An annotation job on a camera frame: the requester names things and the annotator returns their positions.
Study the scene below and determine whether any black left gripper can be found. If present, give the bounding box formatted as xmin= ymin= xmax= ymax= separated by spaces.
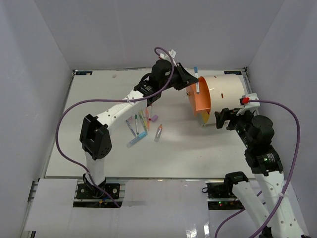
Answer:
xmin=160 ymin=63 xmax=199 ymax=92

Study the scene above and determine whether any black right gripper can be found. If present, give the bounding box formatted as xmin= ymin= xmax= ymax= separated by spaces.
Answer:
xmin=214 ymin=106 xmax=254 ymax=148

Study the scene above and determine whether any blue white pen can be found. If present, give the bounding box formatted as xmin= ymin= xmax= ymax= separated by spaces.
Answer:
xmin=126 ymin=120 xmax=136 ymax=137
xmin=194 ymin=65 xmax=200 ymax=95

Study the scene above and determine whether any cream round drawer organizer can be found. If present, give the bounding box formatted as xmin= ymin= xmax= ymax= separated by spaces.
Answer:
xmin=198 ymin=74 xmax=245 ymax=126

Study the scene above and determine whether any orange top drawer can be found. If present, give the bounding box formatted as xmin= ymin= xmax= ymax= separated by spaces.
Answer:
xmin=186 ymin=76 xmax=211 ymax=116

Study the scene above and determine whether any green cap white pen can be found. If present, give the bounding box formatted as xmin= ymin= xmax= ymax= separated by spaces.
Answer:
xmin=134 ymin=114 xmax=139 ymax=135

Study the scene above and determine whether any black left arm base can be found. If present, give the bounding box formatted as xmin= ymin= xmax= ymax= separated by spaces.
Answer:
xmin=75 ymin=183 xmax=120 ymax=200

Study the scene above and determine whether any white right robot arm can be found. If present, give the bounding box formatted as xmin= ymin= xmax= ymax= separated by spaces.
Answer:
xmin=214 ymin=93 xmax=306 ymax=238

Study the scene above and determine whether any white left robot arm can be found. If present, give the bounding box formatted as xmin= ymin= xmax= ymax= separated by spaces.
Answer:
xmin=80 ymin=59 xmax=198 ymax=198

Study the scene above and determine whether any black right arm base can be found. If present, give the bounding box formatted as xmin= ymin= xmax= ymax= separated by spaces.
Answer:
xmin=202 ymin=182 xmax=244 ymax=211

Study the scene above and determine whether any purple eraser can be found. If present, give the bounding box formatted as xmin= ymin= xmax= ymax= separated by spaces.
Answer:
xmin=151 ymin=115 xmax=159 ymax=122

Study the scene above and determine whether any orange highlighter pen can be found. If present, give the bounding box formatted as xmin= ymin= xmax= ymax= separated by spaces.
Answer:
xmin=145 ymin=106 xmax=151 ymax=130

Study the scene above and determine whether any yellow highlighter pen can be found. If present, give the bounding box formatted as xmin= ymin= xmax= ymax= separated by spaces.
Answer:
xmin=139 ymin=110 xmax=148 ymax=132

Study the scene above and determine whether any orange tip clear highlighter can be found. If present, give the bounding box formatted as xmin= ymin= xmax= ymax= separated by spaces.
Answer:
xmin=154 ymin=124 xmax=162 ymax=142

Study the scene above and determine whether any blue cap clear highlighter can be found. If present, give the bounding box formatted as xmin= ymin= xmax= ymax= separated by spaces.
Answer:
xmin=127 ymin=131 xmax=147 ymax=148

